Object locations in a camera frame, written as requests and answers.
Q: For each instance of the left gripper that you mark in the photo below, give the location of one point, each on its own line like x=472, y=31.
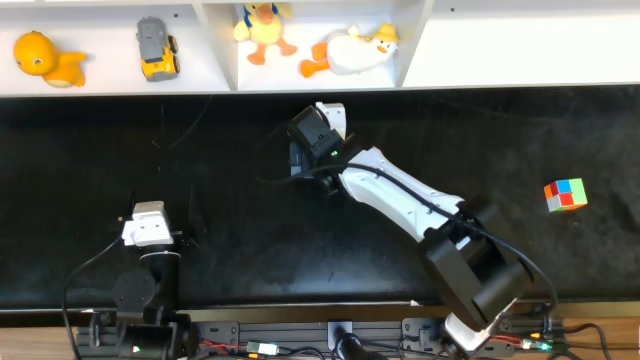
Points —
x=184, y=241

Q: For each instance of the grey and yellow toy truck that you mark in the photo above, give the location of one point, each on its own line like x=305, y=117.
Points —
x=156, y=50

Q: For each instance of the orange rubber toy figure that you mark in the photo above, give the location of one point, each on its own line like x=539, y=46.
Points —
x=45, y=60

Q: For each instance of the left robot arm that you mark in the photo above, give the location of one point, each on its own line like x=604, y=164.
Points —
x=160, y=280

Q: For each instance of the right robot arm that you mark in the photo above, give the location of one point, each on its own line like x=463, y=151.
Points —
x=400, y=195

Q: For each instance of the yellow plush duck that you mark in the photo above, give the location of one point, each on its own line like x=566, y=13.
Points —
x=265, y=30

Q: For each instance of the white plush duck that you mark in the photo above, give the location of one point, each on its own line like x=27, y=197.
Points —
x=355, y=52

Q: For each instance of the white shelf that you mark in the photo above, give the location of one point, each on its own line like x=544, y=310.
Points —
x=500, y=55

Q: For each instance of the many-coloured puzzle cube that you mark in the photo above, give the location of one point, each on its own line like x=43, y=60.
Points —
x=566, y=196

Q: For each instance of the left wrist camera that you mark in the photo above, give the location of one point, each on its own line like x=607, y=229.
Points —
x=148, y=225

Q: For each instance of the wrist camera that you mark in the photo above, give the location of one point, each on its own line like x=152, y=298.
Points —
x=148, y=225
x=334, y=117

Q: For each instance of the mounting rail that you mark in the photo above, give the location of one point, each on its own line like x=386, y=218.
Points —
x=300, y=340

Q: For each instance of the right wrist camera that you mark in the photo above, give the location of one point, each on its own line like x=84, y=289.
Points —
x=334, y=117

